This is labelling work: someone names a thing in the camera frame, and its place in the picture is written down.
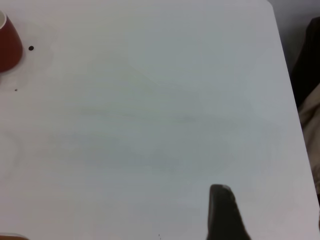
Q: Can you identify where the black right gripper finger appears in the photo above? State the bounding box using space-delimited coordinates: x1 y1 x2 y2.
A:
204 183 252 240

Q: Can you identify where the red mug with white inside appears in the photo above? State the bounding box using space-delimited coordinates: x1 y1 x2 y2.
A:
0 10 24 74

